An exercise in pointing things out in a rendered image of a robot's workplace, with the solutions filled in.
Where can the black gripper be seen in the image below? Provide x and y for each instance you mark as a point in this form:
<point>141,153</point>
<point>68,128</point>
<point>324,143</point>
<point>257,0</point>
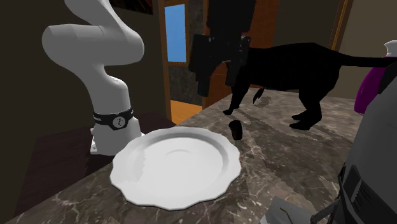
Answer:
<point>231,18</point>

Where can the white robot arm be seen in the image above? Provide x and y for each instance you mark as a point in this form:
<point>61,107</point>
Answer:
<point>105,80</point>

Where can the wooden door with blue window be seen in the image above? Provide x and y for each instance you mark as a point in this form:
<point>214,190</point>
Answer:
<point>175,34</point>

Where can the brown wooden door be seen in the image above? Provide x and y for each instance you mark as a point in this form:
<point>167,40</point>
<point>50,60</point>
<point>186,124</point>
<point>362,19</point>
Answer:
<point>263,28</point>

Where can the small black cup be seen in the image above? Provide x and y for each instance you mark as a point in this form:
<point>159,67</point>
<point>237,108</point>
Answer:
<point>236,130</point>

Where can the black cat figure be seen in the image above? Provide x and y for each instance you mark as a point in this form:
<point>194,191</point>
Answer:
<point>291,68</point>

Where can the white scalloped plate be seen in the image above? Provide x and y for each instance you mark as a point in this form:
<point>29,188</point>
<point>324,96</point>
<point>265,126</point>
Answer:
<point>176,167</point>

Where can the purple bottle with white top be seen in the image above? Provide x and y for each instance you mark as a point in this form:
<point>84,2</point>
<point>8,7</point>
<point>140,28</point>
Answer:
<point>370,90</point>

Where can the grey flat wedge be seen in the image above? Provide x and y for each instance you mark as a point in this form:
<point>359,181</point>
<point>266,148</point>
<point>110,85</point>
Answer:
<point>285,212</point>

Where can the large grey appliance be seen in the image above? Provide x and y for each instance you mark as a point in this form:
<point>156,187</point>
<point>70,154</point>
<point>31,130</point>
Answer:
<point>378,139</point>

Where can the dark wall picture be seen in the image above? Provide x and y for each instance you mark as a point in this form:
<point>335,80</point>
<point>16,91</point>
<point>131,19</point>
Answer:
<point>136,5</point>

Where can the wooden door frame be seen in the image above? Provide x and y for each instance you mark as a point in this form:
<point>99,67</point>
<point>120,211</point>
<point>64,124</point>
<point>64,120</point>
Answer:
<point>339,24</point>

